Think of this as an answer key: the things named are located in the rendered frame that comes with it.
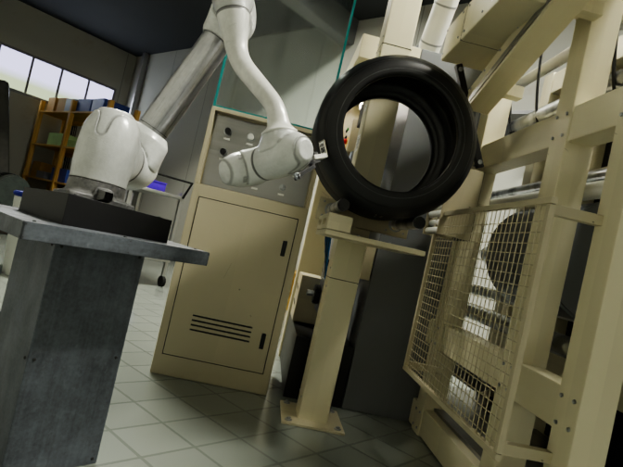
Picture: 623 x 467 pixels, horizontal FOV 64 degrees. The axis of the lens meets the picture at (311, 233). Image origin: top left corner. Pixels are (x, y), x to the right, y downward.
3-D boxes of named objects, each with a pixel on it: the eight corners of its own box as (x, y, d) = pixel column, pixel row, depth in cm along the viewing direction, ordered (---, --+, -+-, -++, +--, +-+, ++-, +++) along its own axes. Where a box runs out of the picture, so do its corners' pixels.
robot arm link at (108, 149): (57, 170, 134) (78, 93, 135) (83, 183, 152) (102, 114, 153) (116, 184, 134) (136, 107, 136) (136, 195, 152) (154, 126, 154)
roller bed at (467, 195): (422, 233, 229) (436, 170, 229) (452, 240, 230) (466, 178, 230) (436, 233, 209) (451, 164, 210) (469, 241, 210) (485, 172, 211)
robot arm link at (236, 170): (256, 186, 156) (285, 178, 147) (217, 194, 145) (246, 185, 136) (247, 152, 156) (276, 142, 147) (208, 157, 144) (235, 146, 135)
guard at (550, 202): (402, 368, 217) (437, 212, 219) (406, 369, 217) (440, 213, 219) (494, 460, 128) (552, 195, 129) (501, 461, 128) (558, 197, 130)
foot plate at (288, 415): (279, 401, 230) (281, 397, 230) (336, 412, 232) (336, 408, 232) (281, 423, 203) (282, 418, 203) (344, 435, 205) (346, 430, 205)
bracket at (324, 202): (314, 218, 212) (320, 195, 212) (404, 239, 215) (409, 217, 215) (315, 218, 209) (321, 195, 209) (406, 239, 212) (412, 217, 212)
